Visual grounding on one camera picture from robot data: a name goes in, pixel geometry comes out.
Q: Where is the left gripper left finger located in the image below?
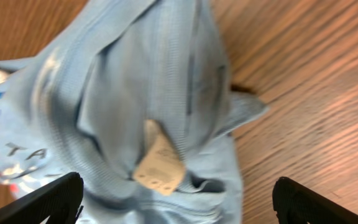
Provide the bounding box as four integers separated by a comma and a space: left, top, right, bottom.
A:
0, 172, 84, 224

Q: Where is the light blue printed t-shirt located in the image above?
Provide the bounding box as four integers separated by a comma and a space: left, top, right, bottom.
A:
0, 0, 267, 223

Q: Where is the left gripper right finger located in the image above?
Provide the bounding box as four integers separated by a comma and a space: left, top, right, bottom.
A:
272, 177, 358, 224

